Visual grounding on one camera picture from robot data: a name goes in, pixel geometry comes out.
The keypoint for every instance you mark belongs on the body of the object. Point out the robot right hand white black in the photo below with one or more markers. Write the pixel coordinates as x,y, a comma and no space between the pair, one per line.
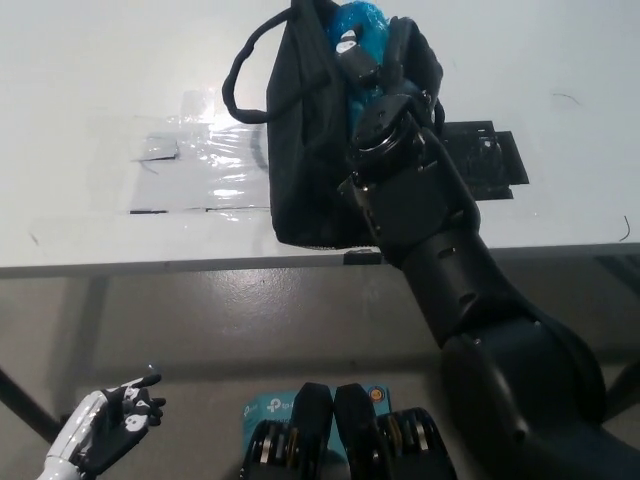
357,65

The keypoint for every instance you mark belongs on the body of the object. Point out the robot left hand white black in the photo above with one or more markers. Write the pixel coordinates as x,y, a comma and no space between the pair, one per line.
110,435

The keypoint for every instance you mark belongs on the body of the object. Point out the blue plastic-wrapped plate stack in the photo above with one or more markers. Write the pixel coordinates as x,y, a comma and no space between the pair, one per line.
372,25

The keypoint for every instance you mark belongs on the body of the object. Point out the robot left black body block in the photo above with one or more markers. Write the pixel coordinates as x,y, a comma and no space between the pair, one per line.
310,435

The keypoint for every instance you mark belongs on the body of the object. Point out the teal tp-link box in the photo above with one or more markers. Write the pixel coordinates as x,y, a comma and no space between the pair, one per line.
265,407

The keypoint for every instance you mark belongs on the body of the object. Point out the black tape patch on table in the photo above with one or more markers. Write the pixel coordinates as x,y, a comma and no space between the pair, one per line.
490,150

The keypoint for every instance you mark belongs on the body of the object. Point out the clear glossy tape sheet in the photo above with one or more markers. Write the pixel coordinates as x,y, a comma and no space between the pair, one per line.
215,170

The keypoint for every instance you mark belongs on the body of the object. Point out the small black tape strip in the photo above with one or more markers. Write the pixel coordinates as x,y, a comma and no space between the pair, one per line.
362,256

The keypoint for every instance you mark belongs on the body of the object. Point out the small grey tape patch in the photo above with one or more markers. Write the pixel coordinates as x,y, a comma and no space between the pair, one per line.
156,150

